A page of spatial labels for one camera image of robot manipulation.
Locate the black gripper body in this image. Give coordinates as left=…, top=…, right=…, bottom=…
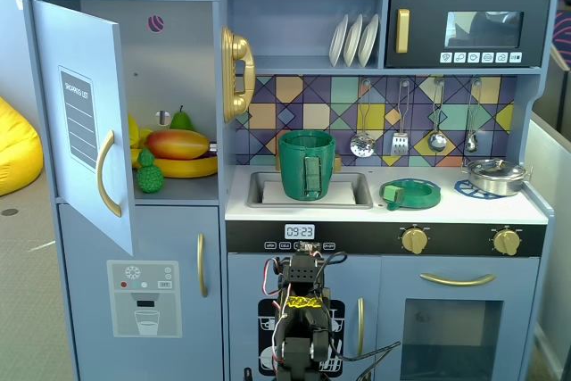
left=285, top=252, right=326, bottom=287

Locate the blue dishwasher door with decal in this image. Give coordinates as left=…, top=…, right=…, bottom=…
left=228, top=252, right=383, bottom=381

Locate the blue oven door with window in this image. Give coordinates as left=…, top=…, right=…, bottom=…
left=381, top=255, right=541, bottom=381

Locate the blue cabinet door shopping list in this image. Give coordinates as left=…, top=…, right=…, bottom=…
left=30, top=0, right=135, bottom=257

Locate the yellow black tape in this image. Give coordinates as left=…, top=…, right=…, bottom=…
left=285, top=294, right=323, bottom=310

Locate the grey toy sink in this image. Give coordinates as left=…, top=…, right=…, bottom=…
left=247, top=170, right=374, bottom=211

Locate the green printed cup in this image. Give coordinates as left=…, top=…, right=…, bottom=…
left=278, top=129, right=336, bottom=202

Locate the gold stove knob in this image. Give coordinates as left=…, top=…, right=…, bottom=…
left=401, top=228, right=430, bottom=255
left=492, top=228, right=522, bottom=257

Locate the metal slotted spoon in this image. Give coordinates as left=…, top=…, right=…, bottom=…
left=350, top=79, right=376, bottom=159

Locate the metal slotted spatula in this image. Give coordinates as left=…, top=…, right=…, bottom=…
left=391, top=79, right=410, bottom=157

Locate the toy mango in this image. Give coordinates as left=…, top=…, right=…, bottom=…
left=145, top=129, right=211, bottom=161

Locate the green toy pineapple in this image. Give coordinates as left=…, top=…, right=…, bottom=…
left=136, top=147, right=165, bottom=195

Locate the blue trivet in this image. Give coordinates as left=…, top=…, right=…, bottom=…
left=454, top=178, right=509, bottom=200

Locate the metal ladle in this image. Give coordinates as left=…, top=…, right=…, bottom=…
left=426, top=78, right=448, bottom=153

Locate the green toy pear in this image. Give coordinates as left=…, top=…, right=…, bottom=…
left=169, top=105, right=196, bottom=132

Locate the steel toy pot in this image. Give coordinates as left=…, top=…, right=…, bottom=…
left=461, top=162, right=534, bottom=198

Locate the steel pot lid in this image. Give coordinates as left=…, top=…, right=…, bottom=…
left=463, top=157, right=528, bottom=180

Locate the yellow toy banana bunch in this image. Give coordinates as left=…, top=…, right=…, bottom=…
left=128, top=112, right=155, bottom=150

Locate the gold toy telephone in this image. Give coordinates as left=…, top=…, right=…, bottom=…
left=221, top=26, right=257, bottom=123

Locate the white toy plate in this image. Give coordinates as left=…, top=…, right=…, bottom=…
left=328, top=13, right=350, bottom=68
left=343, top=13, right=365, bottom=68
left=358, top=13, right=380, bottom=68

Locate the yellow beanbag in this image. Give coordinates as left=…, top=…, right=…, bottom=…
left=0, top=95, right=45, bottom=198

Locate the black cable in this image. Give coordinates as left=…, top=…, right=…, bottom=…
left=329, top=340, right=402, bottom=381

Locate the green printed ring lid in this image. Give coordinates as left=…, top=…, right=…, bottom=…
left=379, top=178, right=443, bottom=211

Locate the black microwave door gold handle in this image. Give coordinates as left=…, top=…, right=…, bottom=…
left=385, top=0, right=550, bottom=69

